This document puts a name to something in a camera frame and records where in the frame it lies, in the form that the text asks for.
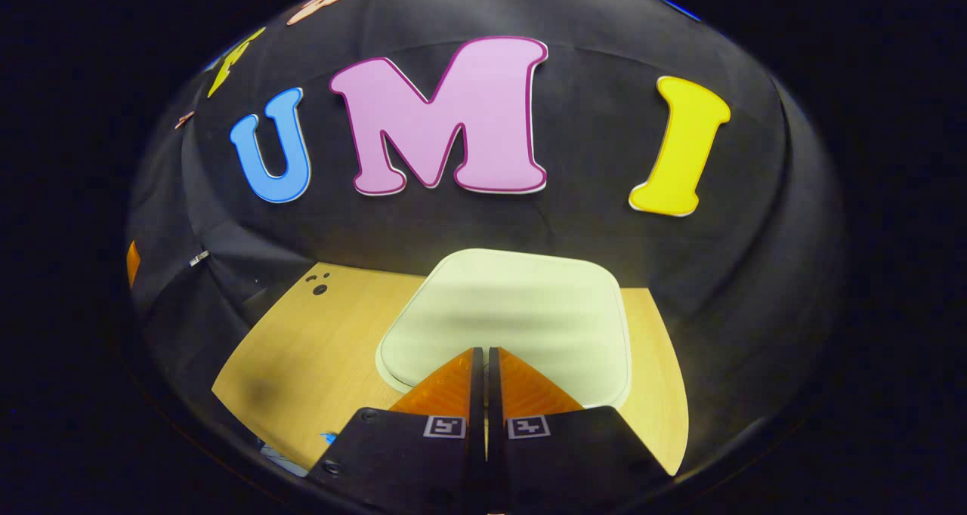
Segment black backdrop cloth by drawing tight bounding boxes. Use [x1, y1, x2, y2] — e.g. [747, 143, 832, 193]
[125, 0, 847, 455]

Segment wooden desktop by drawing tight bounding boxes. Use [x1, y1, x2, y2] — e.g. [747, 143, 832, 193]
[212, 262, 690, 476]

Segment green desktop garbage bin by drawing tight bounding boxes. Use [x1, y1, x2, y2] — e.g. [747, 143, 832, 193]
[375, 248, 634, 410]

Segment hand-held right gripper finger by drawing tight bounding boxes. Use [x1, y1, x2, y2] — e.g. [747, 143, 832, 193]
[487, 347, 679, 515]
[306, 347, 486, 515]

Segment paper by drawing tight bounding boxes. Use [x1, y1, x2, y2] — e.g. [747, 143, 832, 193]
[259, 443, 309, 473]

